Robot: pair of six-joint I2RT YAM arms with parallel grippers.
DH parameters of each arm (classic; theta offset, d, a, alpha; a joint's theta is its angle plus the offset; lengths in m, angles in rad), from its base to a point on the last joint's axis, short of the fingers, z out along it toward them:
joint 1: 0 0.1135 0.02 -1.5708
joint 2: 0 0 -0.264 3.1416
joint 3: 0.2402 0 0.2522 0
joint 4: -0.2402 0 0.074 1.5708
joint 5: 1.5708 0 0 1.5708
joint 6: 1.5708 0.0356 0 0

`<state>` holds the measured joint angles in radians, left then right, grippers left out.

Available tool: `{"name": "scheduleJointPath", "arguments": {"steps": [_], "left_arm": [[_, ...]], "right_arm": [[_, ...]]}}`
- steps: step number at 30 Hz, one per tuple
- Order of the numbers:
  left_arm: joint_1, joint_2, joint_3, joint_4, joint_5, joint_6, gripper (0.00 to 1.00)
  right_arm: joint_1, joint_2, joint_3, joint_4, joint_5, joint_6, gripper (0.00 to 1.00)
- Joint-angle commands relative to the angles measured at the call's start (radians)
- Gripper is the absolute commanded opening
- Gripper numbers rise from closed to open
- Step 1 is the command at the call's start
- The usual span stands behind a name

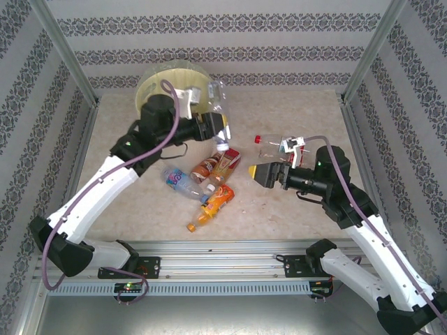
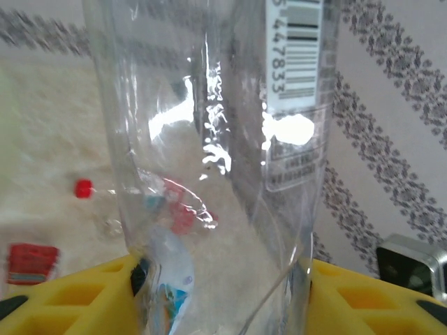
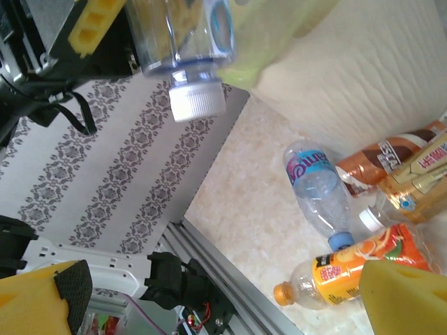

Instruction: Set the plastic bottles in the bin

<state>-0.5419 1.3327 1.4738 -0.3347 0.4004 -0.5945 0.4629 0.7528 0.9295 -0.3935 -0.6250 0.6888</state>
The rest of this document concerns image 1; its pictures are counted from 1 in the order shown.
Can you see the cola bottle red label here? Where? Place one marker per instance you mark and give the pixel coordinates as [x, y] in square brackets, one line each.
[291, 158]

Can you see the large clear unlabelled bottle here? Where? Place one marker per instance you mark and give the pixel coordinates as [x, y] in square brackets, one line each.
[218, 94]

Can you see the clear bottle teal red label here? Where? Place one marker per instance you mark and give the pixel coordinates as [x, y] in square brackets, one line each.
[267, 143]

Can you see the red gold tea bottle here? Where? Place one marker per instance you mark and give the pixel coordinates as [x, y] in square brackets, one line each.
[227, 162]

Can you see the brown coffee bottle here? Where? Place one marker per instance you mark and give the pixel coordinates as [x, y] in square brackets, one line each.
[202, 169]

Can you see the orange juice bottle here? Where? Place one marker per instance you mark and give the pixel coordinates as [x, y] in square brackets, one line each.
[216, 202]

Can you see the water bottle blue pink label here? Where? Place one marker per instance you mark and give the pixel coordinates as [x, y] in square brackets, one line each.
[178, 179]

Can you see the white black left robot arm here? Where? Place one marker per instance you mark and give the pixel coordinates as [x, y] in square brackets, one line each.
[87, 199]

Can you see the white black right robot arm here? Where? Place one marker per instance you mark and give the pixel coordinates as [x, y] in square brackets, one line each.
[377, 244]

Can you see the grey metal front panel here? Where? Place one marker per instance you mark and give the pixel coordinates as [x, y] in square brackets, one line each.
[223, 314]

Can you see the circuit board green light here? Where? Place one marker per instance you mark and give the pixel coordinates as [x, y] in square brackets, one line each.
[129, 287]

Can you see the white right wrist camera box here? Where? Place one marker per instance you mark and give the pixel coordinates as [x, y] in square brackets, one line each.
[296, 150]

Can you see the aluminium side rail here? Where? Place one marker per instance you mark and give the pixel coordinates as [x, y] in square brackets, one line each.
[78, 157]
[363, 157]

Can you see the aluminium front rail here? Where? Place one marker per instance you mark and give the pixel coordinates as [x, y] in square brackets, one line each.
[223, 265]

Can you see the aluminium frame post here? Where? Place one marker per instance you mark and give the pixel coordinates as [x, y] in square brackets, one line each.
[373, 52]
[64, 52]

